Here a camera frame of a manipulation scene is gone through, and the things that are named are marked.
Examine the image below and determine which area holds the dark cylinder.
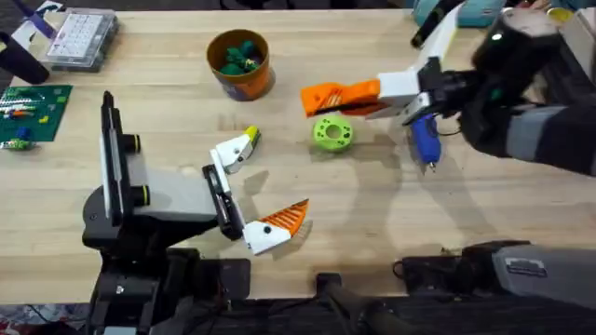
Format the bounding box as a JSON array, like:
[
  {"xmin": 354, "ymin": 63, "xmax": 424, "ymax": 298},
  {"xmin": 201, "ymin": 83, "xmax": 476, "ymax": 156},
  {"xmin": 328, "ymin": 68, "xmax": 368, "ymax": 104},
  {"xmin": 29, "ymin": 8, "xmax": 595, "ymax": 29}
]
[{"xmin": 0, "ymin": 31, "xmax": 50, "ymax": 86}]

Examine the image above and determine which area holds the white box with purple strip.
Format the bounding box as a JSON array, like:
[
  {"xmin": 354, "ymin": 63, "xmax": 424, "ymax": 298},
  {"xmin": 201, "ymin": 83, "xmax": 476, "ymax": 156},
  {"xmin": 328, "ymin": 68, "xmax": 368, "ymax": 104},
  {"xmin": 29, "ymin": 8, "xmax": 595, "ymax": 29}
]
[{"xmin": 9, "ymin": 0, "xmax": 65, "ymax": 53}]

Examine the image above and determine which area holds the black upright wrist plate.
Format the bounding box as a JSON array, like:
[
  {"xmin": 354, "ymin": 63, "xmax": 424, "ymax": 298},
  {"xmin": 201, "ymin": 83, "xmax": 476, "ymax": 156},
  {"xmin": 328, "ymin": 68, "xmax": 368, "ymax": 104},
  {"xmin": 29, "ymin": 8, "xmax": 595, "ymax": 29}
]
[{"xmin": 99, "ymin": 90, "xmax": 126, "ymax": 227}]

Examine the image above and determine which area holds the black stand foot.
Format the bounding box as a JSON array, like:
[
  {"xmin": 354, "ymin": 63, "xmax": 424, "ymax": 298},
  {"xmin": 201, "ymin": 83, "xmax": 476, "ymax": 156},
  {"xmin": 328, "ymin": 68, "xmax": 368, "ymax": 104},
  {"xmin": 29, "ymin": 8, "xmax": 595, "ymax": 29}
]
[{"xmin": 316, "ymin": 272, "xmax": 420, "ymax": 335}]

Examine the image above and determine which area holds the yellow round roll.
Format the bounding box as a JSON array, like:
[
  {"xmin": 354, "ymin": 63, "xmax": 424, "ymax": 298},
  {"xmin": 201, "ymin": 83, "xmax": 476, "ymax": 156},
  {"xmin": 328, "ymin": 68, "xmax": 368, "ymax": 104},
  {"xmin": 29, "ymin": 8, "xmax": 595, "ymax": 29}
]
[{"xmin": 546, "ymin": 7, "xmax": 575, "ymax": 24}]

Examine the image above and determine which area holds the orange tub with green toys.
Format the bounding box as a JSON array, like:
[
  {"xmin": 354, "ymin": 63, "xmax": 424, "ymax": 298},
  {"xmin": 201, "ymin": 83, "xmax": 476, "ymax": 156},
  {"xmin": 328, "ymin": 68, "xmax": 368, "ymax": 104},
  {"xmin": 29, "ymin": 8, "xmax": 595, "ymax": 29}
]
[{"xmin": 206, "ymin": 28, "xmax": 276, "ymax": 102}]

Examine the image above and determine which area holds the green board with toy blocks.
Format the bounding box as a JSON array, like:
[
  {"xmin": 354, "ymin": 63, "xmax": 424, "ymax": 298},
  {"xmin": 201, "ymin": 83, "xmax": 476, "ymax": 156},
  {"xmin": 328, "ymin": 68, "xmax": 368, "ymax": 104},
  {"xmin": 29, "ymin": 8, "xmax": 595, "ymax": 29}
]
[{"xmin": 0, "ymin": 84, "xmax": 74, "ymax": 152}]

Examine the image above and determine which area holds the black rail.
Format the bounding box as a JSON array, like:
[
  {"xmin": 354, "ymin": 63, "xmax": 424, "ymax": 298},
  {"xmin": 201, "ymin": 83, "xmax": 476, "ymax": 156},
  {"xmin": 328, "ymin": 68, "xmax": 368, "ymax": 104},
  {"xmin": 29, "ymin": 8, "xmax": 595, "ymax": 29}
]
[{"xmin": 153, "ymin": 297, "xmax": 596, "ymax": 335}]

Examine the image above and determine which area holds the teal box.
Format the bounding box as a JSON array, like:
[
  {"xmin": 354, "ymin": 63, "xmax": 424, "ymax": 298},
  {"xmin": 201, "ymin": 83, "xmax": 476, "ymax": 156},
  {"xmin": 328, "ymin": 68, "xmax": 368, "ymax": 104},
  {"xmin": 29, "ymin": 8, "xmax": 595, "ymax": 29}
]
[{"xmin": 413, "ymin": 0, "xmax": 507, "ymax": 28}]

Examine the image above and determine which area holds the thin black cable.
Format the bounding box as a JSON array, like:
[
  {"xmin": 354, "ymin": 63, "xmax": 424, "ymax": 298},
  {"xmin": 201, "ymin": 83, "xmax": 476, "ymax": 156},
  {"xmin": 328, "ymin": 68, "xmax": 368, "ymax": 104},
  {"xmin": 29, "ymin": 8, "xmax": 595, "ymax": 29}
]
[{"xmin": 436, "ymin": 114, "xmax": 463, "ymax": 138}]

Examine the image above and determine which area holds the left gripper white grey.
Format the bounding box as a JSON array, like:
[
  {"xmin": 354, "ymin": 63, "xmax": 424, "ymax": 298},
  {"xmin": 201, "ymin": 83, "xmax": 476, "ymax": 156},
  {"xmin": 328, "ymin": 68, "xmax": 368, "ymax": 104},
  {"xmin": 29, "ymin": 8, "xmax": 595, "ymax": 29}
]
[{"xmin": 82, "ymin": 133, "xmax": 311, "ymax": 257}]

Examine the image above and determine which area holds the clear plastic parts box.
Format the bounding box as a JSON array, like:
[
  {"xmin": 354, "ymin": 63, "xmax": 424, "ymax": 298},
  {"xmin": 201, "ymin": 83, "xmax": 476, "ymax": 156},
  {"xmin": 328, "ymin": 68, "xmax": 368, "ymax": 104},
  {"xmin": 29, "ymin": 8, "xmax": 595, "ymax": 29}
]
[{"xmin": 45, "ymin": 7, "xmax": 118, "ymax": 74}]

